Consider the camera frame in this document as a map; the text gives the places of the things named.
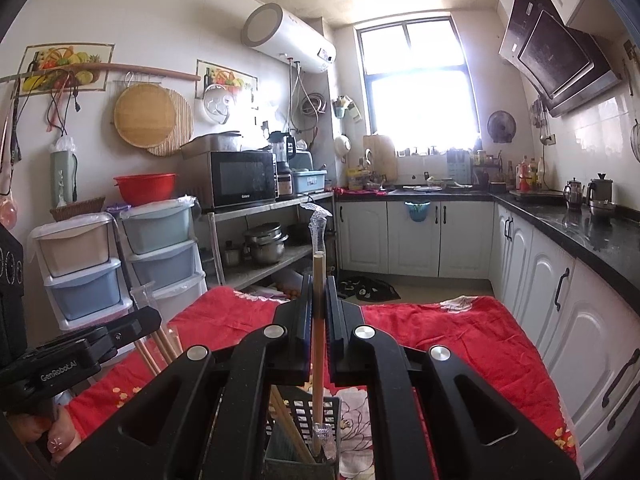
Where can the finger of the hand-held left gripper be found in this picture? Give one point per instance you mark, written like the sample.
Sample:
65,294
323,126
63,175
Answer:
130,325

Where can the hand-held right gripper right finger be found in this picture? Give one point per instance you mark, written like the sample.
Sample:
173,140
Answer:
337,340

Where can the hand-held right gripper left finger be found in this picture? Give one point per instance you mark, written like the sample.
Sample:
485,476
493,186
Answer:
300,340

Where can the wooden chopstick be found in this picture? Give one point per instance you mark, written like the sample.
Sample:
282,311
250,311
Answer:
147,357
287,422
167,345
318,265
295,422

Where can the dark green utensil basket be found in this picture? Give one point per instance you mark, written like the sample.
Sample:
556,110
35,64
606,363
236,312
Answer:
280,452

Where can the person's left hand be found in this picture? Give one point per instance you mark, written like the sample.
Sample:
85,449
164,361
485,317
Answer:
50,440

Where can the black floor mat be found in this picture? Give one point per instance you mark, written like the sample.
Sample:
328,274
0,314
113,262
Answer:
370,290

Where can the beige and blue drawer unit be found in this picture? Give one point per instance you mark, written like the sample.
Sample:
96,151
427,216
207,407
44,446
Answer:
80,270

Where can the grey-blue drawer unit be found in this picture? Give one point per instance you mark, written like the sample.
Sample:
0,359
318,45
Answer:
160,245

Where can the stacked metal pots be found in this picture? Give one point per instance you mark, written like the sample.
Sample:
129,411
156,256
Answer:
265,245

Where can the red floral tablecloth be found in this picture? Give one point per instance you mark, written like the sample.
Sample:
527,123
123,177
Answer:
450,340

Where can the wicker basket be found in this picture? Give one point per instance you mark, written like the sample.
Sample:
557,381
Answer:
77,209

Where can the red plastic basin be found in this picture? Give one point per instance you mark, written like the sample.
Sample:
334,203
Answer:
145,189

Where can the metal kitchen rack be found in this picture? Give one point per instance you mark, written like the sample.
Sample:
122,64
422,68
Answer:
295,200

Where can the blue hanging bin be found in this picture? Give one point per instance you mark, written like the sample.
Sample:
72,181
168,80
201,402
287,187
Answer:
416,211

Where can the blue-grey dish box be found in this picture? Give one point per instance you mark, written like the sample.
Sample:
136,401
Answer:
309,181

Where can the light green tissue holder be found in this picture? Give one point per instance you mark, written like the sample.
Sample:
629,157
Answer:
62,180

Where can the black microwave oven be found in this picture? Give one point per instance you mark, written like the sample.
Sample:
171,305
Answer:
240,180

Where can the black blender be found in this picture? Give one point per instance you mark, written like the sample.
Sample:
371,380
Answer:
282,160

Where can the wooden cutting board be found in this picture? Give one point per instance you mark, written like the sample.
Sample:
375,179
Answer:
382,160

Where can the round bamboo mat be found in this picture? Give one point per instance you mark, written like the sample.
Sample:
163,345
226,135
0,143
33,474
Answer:
182,125

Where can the round bamboo tray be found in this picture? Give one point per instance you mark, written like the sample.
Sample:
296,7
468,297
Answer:
142,115

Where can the white kitchen cabinets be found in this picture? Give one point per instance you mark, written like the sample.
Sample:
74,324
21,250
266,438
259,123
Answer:
555,310

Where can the white pot lid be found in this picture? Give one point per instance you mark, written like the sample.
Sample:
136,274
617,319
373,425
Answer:
217,105

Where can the group of condiment bottles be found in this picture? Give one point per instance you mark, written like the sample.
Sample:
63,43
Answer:
530,175

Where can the long wooden pole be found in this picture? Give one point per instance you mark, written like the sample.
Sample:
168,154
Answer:
130,71

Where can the black kitchen countertop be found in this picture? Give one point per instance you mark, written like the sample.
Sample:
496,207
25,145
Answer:
575,230

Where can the kitchen window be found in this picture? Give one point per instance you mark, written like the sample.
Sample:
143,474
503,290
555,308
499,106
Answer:
417,85

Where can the small steel kettle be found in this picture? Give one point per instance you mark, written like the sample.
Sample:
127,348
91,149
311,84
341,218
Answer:
574,195

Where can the white water heater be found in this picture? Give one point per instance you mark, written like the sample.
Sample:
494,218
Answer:
285,35

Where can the black range hood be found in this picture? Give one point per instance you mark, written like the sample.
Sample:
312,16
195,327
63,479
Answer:
555,55

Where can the small fruit wall poster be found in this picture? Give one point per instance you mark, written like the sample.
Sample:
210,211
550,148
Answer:
225,80

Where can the round wall strainer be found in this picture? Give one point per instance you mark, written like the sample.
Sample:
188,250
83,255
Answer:
501,126

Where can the large fruit wall poster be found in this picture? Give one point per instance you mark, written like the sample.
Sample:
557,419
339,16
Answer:
65,62

